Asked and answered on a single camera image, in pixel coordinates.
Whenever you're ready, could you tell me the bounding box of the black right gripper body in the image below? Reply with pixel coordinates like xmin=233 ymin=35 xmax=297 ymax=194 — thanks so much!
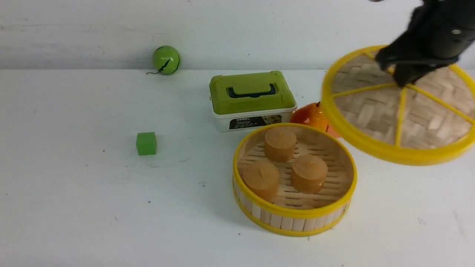
xmin=375 ymin=0 xmax=475 ymax=69

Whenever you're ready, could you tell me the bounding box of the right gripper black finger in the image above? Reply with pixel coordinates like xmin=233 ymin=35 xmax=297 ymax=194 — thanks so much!
xmin=392 ymin=63 xmax=433 ymax=88

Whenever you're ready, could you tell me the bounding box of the bamboo steamer lid yellow rim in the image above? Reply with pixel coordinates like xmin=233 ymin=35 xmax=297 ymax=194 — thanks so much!
xmin=321 ymin=46 xmax=474 ymax=166

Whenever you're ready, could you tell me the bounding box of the bamboo steamer basket yellow rim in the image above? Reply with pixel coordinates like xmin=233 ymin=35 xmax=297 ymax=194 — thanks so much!
xmin=232 ymin=123 xmax=357 ymax=237

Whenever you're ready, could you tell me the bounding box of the red orange apple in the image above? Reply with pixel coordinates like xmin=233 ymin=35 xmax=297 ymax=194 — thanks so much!
xmin=291 ymin=102 xmax=341 ymax=138

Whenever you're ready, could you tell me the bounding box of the brown bun front right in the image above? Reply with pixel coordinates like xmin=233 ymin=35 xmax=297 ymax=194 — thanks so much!
xmin=291 ymin=154 xmax=328 ymax=194

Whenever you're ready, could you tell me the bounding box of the brown bun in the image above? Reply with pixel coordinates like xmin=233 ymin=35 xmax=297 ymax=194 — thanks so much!
xmin=264 ymin=127 xmax=297 ymax=163
xmin=242 ymin=159 xmax=280 ymax=203
xmin=291 ymin=154 xmax=328 ymax=194

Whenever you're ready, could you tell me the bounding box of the brown bun back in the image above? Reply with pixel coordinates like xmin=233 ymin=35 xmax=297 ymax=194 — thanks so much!
xmin=264 ymin=127 xmax=297 ymax=163

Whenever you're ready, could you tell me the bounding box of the green and white lunch box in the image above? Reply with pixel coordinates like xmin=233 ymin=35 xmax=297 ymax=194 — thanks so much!
xmin=209 ymin=70 xmax=297 ymax=132

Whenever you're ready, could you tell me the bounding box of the brown bun front left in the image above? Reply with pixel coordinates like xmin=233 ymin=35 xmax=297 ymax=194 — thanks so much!
xmin=242 ymin=159 xmax=280 ymax=203

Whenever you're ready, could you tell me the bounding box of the green ball with crack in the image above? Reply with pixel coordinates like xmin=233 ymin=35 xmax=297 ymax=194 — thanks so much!
xmin=146 ymin=45 xmax=181 ymax=75

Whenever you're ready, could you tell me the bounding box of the green cube block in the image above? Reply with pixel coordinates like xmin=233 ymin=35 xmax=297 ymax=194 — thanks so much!
xmin=136 ymin=132 xmax=157 ymax=156

